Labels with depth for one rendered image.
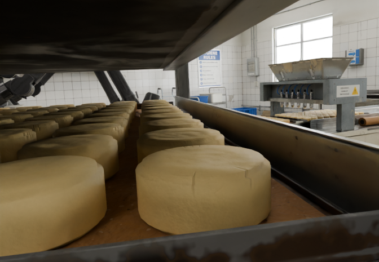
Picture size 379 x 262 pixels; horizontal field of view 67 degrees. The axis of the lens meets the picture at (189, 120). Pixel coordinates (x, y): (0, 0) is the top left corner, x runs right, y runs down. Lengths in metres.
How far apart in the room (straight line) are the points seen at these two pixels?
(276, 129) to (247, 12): 0.07
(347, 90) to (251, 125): 1.90
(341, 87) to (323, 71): 0.16
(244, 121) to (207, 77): 6.57
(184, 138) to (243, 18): 0.08
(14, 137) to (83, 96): 5.45
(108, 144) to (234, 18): 0.10
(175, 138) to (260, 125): 0.06
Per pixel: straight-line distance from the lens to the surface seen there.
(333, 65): 2.15
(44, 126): 0.28
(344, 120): 2.09
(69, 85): 5.63
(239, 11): 0.16
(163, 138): 0.15
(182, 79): 0.67
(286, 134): 0.16
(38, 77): 1.42
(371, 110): 3.12
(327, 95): 1.99
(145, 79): 6.04
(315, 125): 2.14
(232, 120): 0.25
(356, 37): 5.72
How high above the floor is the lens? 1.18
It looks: 7 degrees down
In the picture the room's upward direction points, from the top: 3 degrees counter-clockwise
